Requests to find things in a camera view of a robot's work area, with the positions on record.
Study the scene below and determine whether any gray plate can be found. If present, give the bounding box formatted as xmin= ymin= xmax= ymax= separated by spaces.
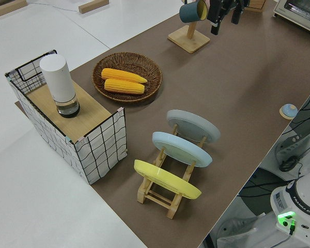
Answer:
xmin=166 ymin=109 xmax=221 ymax=144

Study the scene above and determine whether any wire basket with grid fabric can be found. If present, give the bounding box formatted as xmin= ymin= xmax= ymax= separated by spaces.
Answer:
xmin=4 ymin=49 xmax=127 ymax=185

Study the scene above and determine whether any blue service bell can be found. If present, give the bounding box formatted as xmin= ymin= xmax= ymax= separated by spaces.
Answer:
xmin=279 ymin=103 xmax=298 ymax=119

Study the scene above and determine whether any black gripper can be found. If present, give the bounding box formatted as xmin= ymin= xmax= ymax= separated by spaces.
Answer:
xmin=207 ymin=0 xmax=250 ymax=36

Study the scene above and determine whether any yellow corn cob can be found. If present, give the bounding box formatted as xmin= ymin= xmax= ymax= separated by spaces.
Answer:
xmin=103 ymin=78 xmax=146 ymax=95
xmin=101 ymin=68 xmax=148 ymax=84

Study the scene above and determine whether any coiled black cable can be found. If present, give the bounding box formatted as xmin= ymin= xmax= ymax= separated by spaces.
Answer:
xmin=278 ymin=156 xmax=299 ymax=173

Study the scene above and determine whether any wooden board shelf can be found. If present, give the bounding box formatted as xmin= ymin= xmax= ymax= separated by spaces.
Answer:
xmin=25 ymin=81 xmax=112 ymax=137

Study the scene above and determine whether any wooden plate rack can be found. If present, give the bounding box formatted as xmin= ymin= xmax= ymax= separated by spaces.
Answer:
xmin=136 ymin=123 xmax=208 ymax=220

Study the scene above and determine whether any wooden mug tree stand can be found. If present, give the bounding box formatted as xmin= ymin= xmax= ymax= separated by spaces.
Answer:
xmin=167 ymin=0 xmax=211 ymax=54

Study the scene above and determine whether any wooden drawer box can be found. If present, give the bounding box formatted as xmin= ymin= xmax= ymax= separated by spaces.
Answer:
xmin=244 ymin=0 xmax=267 ymax=13

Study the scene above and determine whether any yellow plate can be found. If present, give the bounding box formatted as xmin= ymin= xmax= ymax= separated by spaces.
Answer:
xmin=133 ymin=159 xmax=203 ymax=199

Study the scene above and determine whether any light blue plate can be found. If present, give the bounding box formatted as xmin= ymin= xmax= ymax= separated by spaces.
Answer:
xmin=151 ymin=131 xmax=213 ymax=169

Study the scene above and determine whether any brown table mat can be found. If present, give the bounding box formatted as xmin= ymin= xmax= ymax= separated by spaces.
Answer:
xmin=14 ymin=0 xmax=310 ymax=248

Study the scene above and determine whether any brown wicker basket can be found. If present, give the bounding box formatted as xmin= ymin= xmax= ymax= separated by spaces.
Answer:
xmin=92 ymin=52 xmax=163 ymax=104

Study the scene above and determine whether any teal mug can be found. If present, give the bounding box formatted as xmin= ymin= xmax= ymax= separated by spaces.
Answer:
xmin=179 ymin=0 xmax=209 ymax=24

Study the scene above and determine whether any light wooden block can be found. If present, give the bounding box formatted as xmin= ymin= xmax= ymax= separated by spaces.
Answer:
xmin=78 ymin=0 xmax=104 ymax=14
xmin=0 ymin=4 xmax=18 ymax=18

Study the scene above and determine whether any white toaster oven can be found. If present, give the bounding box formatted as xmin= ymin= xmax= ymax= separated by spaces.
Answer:
xmin=271 ymin=0 xmax=310 ymax=38

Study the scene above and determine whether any white cylindrical bottle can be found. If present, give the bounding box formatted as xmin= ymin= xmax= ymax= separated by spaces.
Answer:
xmin=39 ymin=54 xmax=81 ymax=119

